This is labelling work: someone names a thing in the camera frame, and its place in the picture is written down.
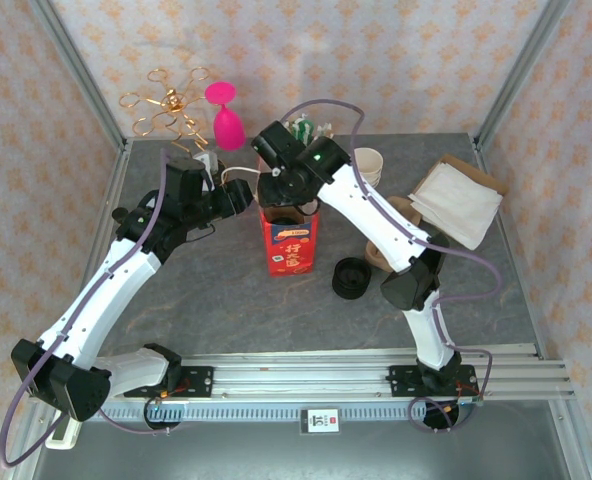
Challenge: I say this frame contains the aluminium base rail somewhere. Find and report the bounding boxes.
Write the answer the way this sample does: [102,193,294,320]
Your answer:
[25,343,577,402]

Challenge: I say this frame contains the white and black cup stack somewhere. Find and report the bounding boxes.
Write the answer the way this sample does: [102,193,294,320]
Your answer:
[352,146,385,189]

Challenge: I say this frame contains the red carton box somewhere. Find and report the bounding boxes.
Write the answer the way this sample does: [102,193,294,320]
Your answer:
[219,166,325,279]

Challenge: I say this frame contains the white label card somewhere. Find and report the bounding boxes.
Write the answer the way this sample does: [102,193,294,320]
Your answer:
[299,407,342,436]

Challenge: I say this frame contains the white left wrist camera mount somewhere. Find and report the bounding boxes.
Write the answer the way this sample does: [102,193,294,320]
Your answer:
[192,151,223,177]

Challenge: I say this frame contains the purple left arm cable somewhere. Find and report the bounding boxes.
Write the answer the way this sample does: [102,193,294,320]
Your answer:
[0,147,172,470]

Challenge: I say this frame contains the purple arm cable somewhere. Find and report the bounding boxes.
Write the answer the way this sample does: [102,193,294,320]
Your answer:
[0,147,172,470]
[279,98,503,361]

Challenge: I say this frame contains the brown pulp cup carrier stack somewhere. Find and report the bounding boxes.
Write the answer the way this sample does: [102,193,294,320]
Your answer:
[364,195,425,272]

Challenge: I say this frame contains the white paper napkin stack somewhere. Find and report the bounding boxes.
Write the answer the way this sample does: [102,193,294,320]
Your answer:
[408,162,504,251]

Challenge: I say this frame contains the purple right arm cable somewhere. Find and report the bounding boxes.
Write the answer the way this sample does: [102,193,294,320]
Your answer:
[279,98,503,361]

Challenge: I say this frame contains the white flat box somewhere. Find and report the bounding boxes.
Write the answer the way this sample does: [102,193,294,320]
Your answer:
[44,416,84,452]

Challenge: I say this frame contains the pink plastic goblet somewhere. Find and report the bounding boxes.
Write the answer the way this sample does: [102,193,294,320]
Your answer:
[204,81,248,152]

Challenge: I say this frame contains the brown cardboard tray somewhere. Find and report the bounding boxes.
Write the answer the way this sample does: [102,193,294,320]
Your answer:
[408,153,510,251]

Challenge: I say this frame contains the black cup lid stack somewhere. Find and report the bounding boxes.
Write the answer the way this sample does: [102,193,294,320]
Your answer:
[331,256,373,301]

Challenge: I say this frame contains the aluminium frame post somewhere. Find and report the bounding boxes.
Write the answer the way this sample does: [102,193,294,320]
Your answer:
[472,0,573,152]
[27,0,130,154]

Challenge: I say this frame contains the gold wire glass rack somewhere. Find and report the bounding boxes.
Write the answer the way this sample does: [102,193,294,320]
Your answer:
[118,66,218,161]

